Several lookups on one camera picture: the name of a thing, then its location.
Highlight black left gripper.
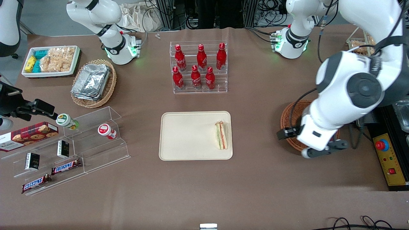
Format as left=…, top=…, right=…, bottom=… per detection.
left=276, top=126, right=303, bottom=141

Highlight triangular sandwich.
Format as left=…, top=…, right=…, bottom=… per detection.
left=214, top=120, right=228, bottom=150

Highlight brown wicker basket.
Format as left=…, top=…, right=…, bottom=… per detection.
left=280, top=100, right=341, bottom=152

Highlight white snack tray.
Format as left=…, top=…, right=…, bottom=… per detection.
left=21, top=45, right=81, bottom=78

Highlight light wicker basket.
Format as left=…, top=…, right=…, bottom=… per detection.
left=71, top=59, right=117, bottom=109

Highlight beige plastic tray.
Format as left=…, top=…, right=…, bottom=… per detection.
left=159, top=111, right=233, bottom=161

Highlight green cap yogurt bottle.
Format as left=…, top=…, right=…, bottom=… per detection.
left=56, top=113, right=80, bottom=131

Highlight red tartan cookie box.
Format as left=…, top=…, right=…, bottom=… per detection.
left=0, top=121, right=59, bottom=152

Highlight small black box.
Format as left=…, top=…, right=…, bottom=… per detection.
left=25, top=152, right=41, bottom=171
left=57, top=140, right=70, bottom=159

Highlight clear acrylic step shelf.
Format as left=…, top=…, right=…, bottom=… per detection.
left=62, top=106, right=131, bottom=173
left=0, top=136, right=87, bottom=196

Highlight stacked foil containers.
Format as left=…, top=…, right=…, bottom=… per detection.
left=72, top=64, right=111, bottom=101

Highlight Snickers bar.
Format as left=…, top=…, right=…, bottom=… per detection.
left=21, top=174, right=52, bottom=195
left=51, top=158, right=82, bottom=176

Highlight red cap yogurt bottle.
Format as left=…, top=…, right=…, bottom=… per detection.
left=97, top=123, right=117, bottom=140

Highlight yellow snack packet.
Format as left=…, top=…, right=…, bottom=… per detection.
left=25, top=56, right=37, bottom=73

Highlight clear acrylic bottle rack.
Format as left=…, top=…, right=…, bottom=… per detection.
left=169, top=41, right=228, bottom=94

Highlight red cola bottle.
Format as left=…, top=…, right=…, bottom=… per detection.
left=205, top=66, right=216, bottom=90
left=216, top=42, right=227, bottom=71
left=191, top=65, right=203, bottom=90
left=197, top=44, right=207, bottom=72
left=174, top=44, right=187, bottom=72
left=173, top=66, right=185, bottom=90

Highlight red emergency stop button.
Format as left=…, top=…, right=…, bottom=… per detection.
left=375, top=139, right=390, bottom=152

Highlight black yellow control box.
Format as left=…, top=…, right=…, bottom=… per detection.
left=364, top=104, right=409, bottom=192

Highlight clear plastic container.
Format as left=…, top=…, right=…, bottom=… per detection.
left=392, top=100, right=409, bottom=132

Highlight beige cloth bag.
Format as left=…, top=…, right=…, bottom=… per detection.
left=120, top=3, right=162, bottom=32

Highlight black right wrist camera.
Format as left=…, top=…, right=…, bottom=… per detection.
left=0, top=81, right=23, bottom=116

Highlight black floor cables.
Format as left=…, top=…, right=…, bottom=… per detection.
left=320, top=216, right=394, bottom=230

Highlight white wire basket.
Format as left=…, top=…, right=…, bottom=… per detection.
left=346, top=27, right=377, bottom=57

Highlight black background cables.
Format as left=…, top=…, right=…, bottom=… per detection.
left=254, top=0, right=289, bottom=27

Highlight aluminium frame post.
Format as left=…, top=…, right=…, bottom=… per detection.
left=158, top=0, right=180, bottom=31

